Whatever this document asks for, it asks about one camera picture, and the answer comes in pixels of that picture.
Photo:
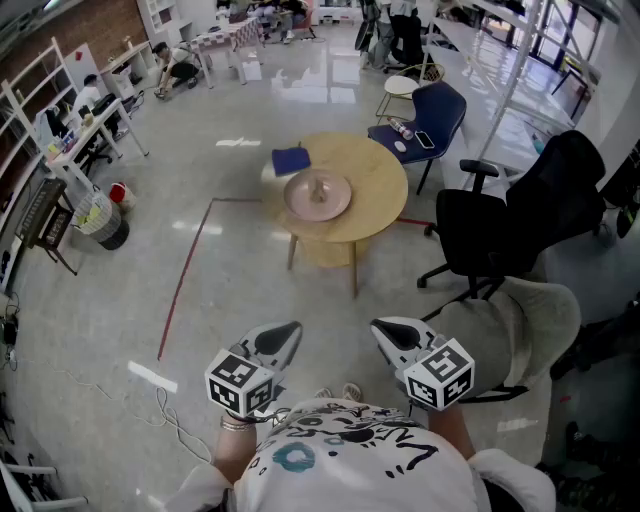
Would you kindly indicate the black smartphone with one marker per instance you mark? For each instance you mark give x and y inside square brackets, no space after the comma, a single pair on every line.
[424,139]

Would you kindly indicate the round wooden table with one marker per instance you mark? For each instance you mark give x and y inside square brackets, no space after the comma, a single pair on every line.
[370,185]

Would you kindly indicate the blue chair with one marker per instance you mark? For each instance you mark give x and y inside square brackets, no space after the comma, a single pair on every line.
[440,110]

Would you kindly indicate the checkered table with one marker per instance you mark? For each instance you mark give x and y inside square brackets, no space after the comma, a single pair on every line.
[225,37]

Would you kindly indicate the clear water bottle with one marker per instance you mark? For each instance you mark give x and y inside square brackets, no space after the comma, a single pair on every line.
[400,128]

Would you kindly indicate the white computer mouse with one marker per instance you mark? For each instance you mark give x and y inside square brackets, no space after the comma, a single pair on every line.
[399,146]

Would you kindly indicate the white board with red sticker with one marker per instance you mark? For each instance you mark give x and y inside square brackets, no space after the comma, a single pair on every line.
[85,65]

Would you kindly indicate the grey upholstered chair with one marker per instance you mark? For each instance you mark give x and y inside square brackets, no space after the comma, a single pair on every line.
[500,330]

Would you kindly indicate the blue cloth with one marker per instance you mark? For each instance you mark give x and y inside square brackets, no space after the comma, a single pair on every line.
[290,160]

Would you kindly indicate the teal bottle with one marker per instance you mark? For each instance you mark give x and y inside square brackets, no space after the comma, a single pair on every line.
[538,144]

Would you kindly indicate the pink big plate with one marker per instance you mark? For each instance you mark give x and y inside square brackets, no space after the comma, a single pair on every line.
[300,200]

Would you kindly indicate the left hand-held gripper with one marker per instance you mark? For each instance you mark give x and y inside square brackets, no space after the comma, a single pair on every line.
[235,380]

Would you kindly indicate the red and white bucket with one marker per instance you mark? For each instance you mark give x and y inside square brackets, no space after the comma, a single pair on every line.
[120,192]

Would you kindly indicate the person's white printed t-shirt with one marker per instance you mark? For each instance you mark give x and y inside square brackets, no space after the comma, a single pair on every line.
[350,470]

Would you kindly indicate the person's left forearm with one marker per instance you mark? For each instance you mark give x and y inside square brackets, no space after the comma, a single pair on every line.
[232,450]

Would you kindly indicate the person's right forearm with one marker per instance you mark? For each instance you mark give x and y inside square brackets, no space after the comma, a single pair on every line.
[452,430]

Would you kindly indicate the white metal storage rack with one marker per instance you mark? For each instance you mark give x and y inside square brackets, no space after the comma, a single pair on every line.
[470,45]

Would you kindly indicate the grey and white trash bin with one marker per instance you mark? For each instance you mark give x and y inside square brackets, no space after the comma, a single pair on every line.
[100,220]

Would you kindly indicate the black mesh office chair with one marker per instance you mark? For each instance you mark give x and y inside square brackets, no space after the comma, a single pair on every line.
[550,200]

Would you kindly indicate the white wall shelving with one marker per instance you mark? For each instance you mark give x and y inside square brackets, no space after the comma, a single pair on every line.
[30,95]

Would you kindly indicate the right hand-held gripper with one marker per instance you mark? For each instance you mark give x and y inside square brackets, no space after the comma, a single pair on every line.
[440,375]

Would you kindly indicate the person's right shoe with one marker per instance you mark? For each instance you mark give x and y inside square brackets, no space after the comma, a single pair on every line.
[352,391]

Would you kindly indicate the black desk chair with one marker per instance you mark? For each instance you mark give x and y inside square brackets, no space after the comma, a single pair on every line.
[95,150]

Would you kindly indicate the white cube bookcase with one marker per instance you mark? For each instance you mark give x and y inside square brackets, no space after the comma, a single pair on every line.
[162,20]

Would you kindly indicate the red floor tape line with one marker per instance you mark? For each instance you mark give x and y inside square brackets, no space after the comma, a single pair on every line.
[185,280]

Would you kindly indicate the white wall desk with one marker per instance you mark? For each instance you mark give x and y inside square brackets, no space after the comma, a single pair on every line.
[125,60]

